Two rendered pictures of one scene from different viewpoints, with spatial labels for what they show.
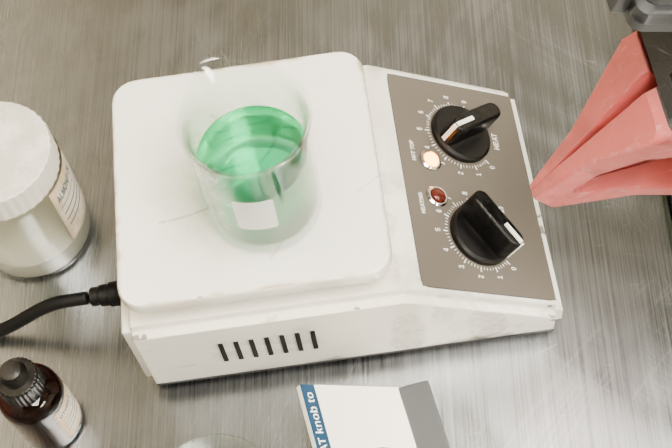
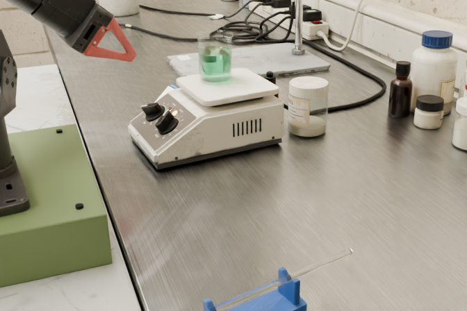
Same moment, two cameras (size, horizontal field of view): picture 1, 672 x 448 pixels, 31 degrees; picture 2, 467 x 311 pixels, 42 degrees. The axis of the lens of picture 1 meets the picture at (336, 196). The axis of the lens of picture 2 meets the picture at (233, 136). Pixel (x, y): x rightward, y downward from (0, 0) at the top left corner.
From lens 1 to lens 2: 1.13 m
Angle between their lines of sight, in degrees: 94
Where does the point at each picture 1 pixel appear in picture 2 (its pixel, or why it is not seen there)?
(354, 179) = (192, 85)
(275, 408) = not seen: hidden behind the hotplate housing
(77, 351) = not seen: hidden behind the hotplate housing
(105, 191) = (292, 139)
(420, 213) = (173, 102)
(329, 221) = (196, 80)
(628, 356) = (106, 139)
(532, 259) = (138, 123)
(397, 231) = (178, 96)
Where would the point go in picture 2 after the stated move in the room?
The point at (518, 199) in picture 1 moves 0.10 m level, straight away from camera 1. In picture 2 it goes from (145, 130) to (149, 160)
